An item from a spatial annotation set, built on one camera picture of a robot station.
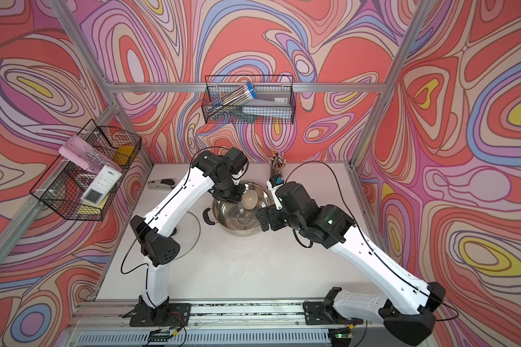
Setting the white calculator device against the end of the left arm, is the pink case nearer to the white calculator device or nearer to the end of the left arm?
the white calculator device

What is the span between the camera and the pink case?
0.66 meters

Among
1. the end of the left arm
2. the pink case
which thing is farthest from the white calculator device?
the end of the left arm

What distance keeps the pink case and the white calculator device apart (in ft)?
0.08

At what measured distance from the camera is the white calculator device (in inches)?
27.2
